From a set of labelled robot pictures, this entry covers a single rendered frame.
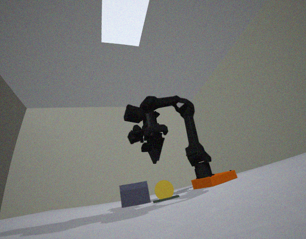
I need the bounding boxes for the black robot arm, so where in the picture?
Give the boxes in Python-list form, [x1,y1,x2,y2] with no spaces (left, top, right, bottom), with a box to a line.
[124,96,214,179]

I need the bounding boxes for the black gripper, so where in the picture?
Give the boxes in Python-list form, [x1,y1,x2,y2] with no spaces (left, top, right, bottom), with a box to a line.
[141,120,168,164]

